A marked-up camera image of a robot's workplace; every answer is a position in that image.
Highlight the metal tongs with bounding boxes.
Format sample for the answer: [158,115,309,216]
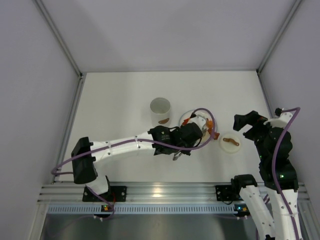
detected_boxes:
[172,124,213,162]

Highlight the orange food piece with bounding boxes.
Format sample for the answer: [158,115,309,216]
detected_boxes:
[206,118,215,129]

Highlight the brown meat piece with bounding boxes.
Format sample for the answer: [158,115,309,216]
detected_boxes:
[210,131,220,140]

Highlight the red orange food slices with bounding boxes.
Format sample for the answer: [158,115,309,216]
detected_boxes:
[181,117,191,126]

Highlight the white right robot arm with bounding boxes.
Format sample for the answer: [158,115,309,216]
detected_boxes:
[230,107,303,240]

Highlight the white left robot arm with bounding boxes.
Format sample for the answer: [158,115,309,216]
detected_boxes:
[71,122,204,195]

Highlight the white cylindrical lunch container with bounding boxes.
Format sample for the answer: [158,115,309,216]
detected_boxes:
[149,97,171,127]

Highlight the white patterned plate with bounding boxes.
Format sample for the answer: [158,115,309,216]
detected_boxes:
[178,109,218,146]

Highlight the white round container lid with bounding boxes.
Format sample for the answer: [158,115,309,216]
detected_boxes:
[219,133,242,154]

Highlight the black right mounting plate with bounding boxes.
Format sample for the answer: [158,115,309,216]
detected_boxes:
[215,185,242,202]

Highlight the black mounting plate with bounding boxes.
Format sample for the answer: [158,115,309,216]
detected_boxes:
[215,185,242,202]
[82,185,127,202]

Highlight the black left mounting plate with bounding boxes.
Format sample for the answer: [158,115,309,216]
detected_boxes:
[82,185,127,202]

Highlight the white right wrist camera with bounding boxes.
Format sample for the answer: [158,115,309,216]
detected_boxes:
[264,108,293,128]

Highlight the slotted cable duct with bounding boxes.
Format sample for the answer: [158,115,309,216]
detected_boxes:
[47,203,249,215]

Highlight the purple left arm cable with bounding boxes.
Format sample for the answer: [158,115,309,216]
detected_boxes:
[50,107,217,221]

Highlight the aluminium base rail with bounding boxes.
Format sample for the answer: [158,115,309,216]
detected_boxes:
[37,181,311,203]

